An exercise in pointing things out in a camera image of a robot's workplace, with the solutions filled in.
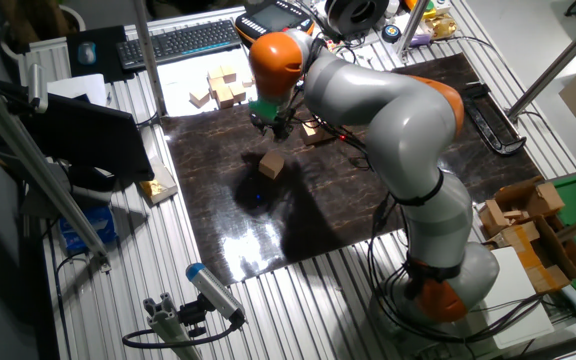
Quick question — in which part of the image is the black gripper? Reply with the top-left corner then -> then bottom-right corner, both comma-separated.
250,112 -> 297,143

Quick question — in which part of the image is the pile of spare wooden blocks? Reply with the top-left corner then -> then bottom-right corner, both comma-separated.
156,49 -> 259,119

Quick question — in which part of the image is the green mounting plate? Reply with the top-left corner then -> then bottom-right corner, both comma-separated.
247,97 -> 282,122

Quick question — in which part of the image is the dark marble pattern mat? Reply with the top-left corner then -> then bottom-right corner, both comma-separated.
160,52 -> 542,286

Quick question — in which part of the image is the black orange teach pendant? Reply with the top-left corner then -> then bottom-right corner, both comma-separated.
234,0 -> 315,49

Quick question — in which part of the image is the white box yellow item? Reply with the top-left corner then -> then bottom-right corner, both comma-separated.
138,157 -> 179,206

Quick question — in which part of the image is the gray keypad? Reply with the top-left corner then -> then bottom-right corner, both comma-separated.
115,18 -> 243,71

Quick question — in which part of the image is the black round spool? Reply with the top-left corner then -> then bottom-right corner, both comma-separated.
323,0 -> 392,37

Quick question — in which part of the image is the silver metal pole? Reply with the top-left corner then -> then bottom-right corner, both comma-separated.
131,0 -> 168,118
395,0 -> 432,56

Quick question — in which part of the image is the black round puck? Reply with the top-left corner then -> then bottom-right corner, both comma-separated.
381,23 -> 403,44

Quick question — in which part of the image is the purple small object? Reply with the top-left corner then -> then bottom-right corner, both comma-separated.
407,32 -> 434,49

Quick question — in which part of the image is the black flat monitor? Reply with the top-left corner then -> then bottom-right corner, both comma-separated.
0,79 -> 156,183

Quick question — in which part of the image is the black mouse pad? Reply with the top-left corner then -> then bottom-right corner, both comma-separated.
65,24 -> 135,84

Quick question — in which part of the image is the gold shiny object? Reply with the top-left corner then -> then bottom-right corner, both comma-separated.
425,12 -> 459,41

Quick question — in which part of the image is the white flat pad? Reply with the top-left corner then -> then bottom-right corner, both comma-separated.
45,73 -> 109,109

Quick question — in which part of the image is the gray computer mouse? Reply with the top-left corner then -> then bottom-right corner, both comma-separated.
76,40 -> 98,66

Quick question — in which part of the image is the blue tissue pack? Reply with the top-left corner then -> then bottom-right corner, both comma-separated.
57,204 -> 118,254

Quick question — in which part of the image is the aluminium profile bar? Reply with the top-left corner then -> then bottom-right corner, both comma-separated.
142,292 -> 204,360

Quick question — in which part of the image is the white round pot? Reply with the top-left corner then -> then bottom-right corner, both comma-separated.
0,0 -> 87,66

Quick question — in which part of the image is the silver tripod leg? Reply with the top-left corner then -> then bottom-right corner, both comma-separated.
0,69 -> 113,272

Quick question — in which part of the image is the brown wooden plank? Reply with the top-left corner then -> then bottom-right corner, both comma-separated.
487,219 -> 542,252

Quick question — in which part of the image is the metal stand pole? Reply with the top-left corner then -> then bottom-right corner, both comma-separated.
506,4 -> 576,122

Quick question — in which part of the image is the white flat board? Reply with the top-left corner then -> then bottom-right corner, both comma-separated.
467,247 -> 557,351

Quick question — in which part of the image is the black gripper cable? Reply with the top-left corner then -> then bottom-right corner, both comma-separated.
347,154 -> 375,172

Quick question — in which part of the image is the black velcro strap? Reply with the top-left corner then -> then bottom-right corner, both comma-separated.
402,254 -> 464,301
390,169 -> 445,207

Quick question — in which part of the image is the gray depth camera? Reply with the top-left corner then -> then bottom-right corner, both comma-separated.
185,262 -> 247,326

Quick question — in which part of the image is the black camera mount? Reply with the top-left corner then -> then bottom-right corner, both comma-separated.
177,294 -> 210,339

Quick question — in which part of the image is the black camera cable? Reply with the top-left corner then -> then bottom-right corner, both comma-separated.
121,309 -> 245,350

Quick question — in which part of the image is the silver cylinder handle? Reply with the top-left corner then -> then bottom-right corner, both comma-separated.
26,62 -> 49,115

